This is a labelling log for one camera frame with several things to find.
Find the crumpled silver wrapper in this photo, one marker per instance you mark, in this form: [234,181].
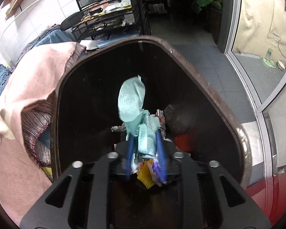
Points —
[160,115]

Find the teal wrapper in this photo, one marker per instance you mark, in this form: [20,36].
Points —
[138,121]

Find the pink polka dot bedspread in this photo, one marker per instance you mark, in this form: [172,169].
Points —
[25,112]

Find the potted plant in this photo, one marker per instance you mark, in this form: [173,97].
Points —
[211,4]

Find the massage bed with grey cover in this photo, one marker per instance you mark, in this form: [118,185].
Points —
[51,35]

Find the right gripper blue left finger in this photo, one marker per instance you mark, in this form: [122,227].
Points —
[129,156]

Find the purple plastic bag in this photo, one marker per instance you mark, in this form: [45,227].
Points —
[156,173]

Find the black trash bin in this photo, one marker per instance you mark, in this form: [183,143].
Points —
[86,106]

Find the yellow foam net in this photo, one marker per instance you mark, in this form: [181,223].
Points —
[144,174]

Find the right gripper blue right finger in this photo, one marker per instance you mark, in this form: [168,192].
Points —
[161,157]

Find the black drawer cart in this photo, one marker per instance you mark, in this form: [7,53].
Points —
[106,16]

